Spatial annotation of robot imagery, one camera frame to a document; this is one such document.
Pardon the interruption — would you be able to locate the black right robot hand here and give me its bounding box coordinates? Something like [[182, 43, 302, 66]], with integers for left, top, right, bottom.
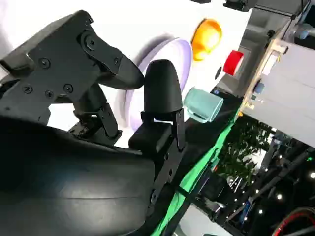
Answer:
[[0, 9, 185, 236]]

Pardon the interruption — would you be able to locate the orange toy bread roll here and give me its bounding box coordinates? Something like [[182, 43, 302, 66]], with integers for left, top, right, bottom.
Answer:
[[190, 18, 223, 61]]

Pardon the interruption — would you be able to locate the green cloth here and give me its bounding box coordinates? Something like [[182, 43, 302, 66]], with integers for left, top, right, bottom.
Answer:
[[157, 108, 244, 236]]

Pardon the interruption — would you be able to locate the pale green mug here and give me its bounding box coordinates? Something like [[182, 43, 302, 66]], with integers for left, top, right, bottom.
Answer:
[[183, 88, 224, 123]]

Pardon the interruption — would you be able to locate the lilac plate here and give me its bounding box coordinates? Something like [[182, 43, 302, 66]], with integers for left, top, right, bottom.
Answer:
[[117, 36, 193, 132]]

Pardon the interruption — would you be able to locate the green leafy plant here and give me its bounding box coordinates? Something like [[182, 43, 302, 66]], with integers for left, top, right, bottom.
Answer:
[[219, 118, 274, 187]]

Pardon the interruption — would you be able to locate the black boxy device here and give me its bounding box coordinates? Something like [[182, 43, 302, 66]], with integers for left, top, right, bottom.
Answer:
[[222, 0, 258, 12]]

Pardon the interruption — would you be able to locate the red cable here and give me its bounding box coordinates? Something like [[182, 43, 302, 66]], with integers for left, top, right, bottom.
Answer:
[[273, 206, 315, 236]]

